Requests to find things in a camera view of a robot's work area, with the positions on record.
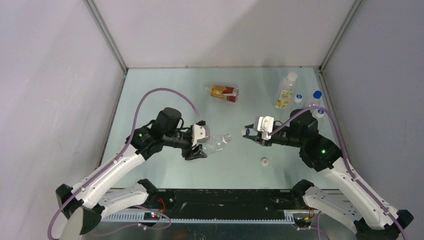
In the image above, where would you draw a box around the blue white bottle cap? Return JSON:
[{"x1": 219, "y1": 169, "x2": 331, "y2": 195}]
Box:
[{"x1": 294, "y1": 94, "x2": 303, "y2": 103}]

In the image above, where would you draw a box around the clear crushed plastic bottle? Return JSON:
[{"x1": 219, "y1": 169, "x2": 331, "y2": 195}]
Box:
[{"x1": 291, "y1": 94, "x2": 304, "y2": 111}]

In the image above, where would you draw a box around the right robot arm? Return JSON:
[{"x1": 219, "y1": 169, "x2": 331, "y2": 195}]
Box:
[{"x1": 242, "y1": 107, "x2": 414, "y2": 240}]

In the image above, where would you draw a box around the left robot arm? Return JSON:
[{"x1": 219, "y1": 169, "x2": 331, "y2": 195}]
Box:
[{"x1": 55, "y1": 107, "x2": 210, "y2": 240}]

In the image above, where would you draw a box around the clear bottle white cap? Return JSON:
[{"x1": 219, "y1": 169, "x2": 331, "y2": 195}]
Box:
[{"x1": 313, "y1": 109, "x2": 325, "y2": 130}]

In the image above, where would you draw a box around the orange red label bottle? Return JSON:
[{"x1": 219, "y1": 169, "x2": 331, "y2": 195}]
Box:
[{"x1": 204, "y1": 84, "x2": 239, "y2": 103}]

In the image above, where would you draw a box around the blue label water bottle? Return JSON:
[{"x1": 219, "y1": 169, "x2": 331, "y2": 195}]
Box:
[{"x1": 304, "y1": 90, "x2": 322, "y2": 108}]

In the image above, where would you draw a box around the clear bottle yellow label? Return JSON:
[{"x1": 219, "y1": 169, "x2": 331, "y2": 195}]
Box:
[{"x1": 275, "y1": 72, "x2": 298, "y2": 110}]

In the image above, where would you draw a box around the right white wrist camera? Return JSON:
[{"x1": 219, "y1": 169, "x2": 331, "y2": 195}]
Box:
[{"x1": 253, "y1": 116, "x2": 274, "y2": 140}]

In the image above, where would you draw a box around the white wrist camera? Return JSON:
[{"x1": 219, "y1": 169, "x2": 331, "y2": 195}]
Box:
[
  {"x1": 253, "y1": 116, "x2": 274, "y2": 140},
  {"x1": 191, "y1": 124, "x2": 210, "y2": 147}
]

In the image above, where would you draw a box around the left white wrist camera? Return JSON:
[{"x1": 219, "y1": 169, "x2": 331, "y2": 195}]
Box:
[{"x1": 191, "y1": 124, "x2": 210, "y2": 147}]

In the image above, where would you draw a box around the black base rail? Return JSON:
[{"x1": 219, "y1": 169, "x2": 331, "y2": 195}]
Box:
[{"x1": 142, "y1": 189, "x2": 309, "y2": 221}]

